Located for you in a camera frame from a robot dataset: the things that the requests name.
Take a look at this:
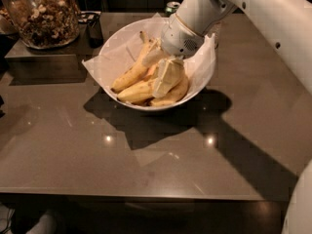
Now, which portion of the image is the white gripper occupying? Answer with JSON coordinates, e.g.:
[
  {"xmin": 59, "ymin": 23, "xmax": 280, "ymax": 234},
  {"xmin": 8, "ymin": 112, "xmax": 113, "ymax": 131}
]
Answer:
[{"xmin": 141, "ymin": 13, "xmax": 204, "ymax": 98}]

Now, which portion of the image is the long yellow banana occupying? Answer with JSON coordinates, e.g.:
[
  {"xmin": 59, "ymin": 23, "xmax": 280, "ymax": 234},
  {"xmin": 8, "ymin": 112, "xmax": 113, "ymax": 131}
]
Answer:
[{"xmin": 117, "ymin": 79, "xmax": 155, "ymax": 103}]

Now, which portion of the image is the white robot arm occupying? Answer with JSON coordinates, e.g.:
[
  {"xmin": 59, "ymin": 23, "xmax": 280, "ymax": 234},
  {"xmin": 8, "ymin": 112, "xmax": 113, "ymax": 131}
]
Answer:
[{"xmin": 161, "ymin": 0, "xmax": 312, "ymax": 95}]

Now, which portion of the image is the middle upright yellow banana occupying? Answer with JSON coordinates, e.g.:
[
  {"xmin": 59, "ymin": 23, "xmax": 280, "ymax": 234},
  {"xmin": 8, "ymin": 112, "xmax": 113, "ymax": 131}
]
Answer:
[{"xmin": 143, "ymin": 63, "xmax": 158, "ymax": 80}]

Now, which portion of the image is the top left yellow banana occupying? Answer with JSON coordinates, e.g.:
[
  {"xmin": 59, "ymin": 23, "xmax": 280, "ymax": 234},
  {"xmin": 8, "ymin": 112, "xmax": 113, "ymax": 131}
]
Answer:
[{"xmin": 111, "ymin": 31, "xmax": 151, "ymax": 93}]

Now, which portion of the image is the right lower yellow banana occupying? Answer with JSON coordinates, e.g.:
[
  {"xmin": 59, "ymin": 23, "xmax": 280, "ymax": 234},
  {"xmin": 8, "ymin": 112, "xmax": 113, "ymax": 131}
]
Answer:
[{"xmin": 149, "ymin": 76, "xmax": 189, "ymax": 107}]

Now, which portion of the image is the white bowl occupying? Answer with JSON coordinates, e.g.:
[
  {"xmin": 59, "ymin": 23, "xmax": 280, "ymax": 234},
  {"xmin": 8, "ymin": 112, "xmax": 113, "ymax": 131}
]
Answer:
[{"xmin": 96, "ymin": 17, "xmax": 217, "ymax": 112}]

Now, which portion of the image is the white paper liner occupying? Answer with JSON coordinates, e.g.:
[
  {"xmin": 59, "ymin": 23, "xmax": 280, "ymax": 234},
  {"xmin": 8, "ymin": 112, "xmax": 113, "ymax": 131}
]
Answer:
[{"xmin": 81, "ymin": 13, "xmax": 216, "ymax": 108}]

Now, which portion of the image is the green soda can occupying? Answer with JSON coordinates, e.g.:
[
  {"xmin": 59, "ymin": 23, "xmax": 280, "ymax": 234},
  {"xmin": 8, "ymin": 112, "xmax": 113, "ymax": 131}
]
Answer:
[{"xmin": 165, "ymin": 1, "xmax": 180, "ymax": 17}]

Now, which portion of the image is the clear plastic water bottle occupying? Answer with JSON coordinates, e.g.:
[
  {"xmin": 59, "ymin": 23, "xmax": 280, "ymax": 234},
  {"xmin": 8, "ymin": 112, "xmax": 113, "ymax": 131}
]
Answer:
[{"xmin": 208, "ymin": 22, "xmax": 221, "ymax": 48}]

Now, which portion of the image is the black scoop holder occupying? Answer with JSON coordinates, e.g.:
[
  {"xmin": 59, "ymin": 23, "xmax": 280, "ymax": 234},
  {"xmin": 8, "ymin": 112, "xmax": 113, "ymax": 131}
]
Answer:
[{"xmin": 78, "ymin": 11, "xmax": 104, "ymax": 48}]

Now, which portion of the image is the dark metal stand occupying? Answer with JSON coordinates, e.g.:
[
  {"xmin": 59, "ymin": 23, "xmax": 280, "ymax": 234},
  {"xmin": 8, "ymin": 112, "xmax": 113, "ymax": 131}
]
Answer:
[{"xmin": 5, "ymin": 24, "xmax": 102, "ymax": 84}]

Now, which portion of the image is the glass jar of nuts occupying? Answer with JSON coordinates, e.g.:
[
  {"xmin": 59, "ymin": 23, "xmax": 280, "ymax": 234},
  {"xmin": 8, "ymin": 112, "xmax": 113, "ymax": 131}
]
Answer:
[{"xmin": 1, "ymin": 0, "xmax": 79, "ymax": 50}]

